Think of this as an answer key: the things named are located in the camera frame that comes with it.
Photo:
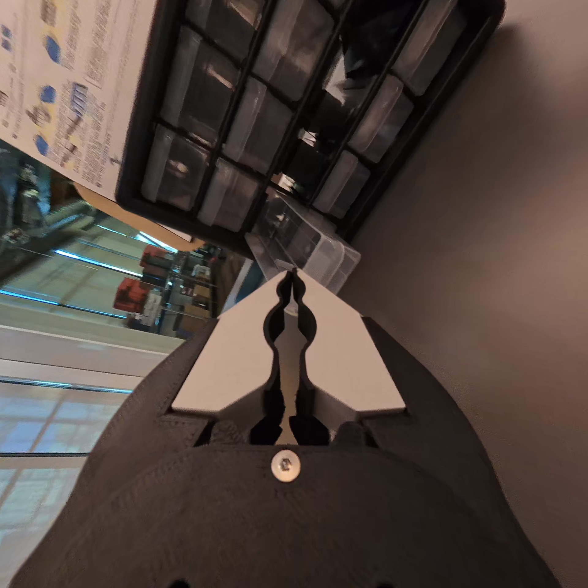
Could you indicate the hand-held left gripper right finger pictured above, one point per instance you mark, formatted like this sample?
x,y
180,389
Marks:
x,y
358,367

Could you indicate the clear plastic drawer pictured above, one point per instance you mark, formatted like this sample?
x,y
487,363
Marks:
x,y
317,248

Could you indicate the black drawer cabinet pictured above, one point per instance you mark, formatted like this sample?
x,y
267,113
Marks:
x,y
138,160

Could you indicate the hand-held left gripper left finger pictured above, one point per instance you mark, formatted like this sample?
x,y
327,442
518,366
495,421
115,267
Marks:
x,y
220,367

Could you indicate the printed instruction poster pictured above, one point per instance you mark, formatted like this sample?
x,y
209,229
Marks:
x,y
69,92

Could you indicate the instruction poster on wooden board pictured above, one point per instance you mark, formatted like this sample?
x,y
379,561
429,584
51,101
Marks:
x,y
138,220

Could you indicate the glass window wall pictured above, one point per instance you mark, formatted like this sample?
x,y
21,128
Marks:
x,y
36,436

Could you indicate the grid of cabinet drawers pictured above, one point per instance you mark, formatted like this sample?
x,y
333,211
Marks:
x,y
197,92

